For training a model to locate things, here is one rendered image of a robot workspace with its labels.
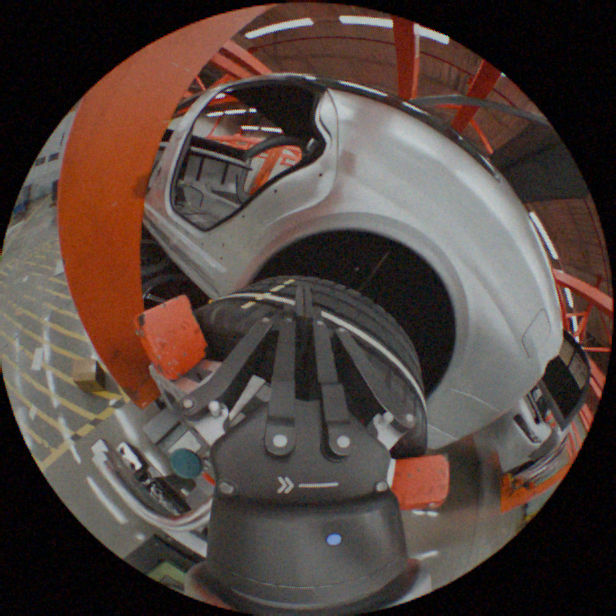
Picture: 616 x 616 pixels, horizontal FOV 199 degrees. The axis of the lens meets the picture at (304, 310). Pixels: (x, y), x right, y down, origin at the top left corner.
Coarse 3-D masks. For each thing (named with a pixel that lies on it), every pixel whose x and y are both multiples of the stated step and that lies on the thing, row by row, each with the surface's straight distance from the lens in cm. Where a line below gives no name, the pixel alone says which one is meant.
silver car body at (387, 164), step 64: (192, 128) 136; (320, 128) 66; (384, 128) 57; (448, 128) 72; (192, 192) 242; (256, 192) 66; (320, 192) 53; (384, 192) 48; (448, 192) 52; (512, 192) 72; (576, 192) 206; (192, 256) 88; (256, 256) 59; (448, 256) 50; (512, 256) 62; (512, 320) 68; (448, 384) 70; (512, 384) 91
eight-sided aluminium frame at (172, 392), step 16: (192, 368) 27; (208, 368) 23; (160, 384) 35; (176, 384) 23; (192, 384) 21; (256, 384) 19; (176, 400) 54; (240, 400) 18; (256, 400) 19; (176, 416) 56; (240, 416) 17; (192, 432) 60; (208, 448) 65
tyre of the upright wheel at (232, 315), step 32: (256, 288) 31; (288, 288) 30; (320, 288) 31; (224, 320) 23; (256, 320) 20; (352, 320) 25; (384, 320) 32; (224, 352) 26; (416, 416) 24; (416, 448) 29
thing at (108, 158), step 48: (144, 48) 37; (192, 48) 38; (96, 96) 34; (144, 96) 34; (96, 144) 32; (144, 144) 33; (96, 192) 33; (144, 192) 34; (96, 240) 35; (96, 288) 38; (96, 336) 45; (144, 384) 67
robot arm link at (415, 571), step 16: (416, 560) 10; (192, 576) 9; (208, 576) 9; (400, 576) 9; (416, 576) 9; (192, 592) 8; (208, 592) 8; (224, 592) 8; (384, 592) 8; (400, 592) 8; (416, 592) 8; (240, 608) 7; (256, 608) 7; (272, 608) 7; (288, 608) 7; (304, 608) 7; (320, 608) 7; (336, 608) 7; (352, 608) 7; (368, 608) 7
